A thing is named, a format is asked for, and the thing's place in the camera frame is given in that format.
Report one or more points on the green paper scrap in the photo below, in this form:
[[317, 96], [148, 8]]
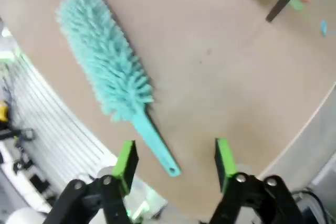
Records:
[[296, 5]]

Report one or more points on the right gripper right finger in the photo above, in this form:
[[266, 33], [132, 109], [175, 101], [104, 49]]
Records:
[[225, 161]]

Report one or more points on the teal microfibre duster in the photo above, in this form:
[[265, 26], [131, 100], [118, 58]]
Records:
[[105, 56]]

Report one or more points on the white ribbed aluminium panel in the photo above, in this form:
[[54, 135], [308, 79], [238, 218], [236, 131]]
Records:
[[57, 119]]

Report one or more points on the yellow black tool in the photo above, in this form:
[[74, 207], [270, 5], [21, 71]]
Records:
[[3, 112]]

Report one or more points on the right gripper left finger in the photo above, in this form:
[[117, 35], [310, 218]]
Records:
[[126, 163]]

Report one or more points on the blue paper scrap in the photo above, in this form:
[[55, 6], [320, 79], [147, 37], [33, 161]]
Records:
[[324, 27]]

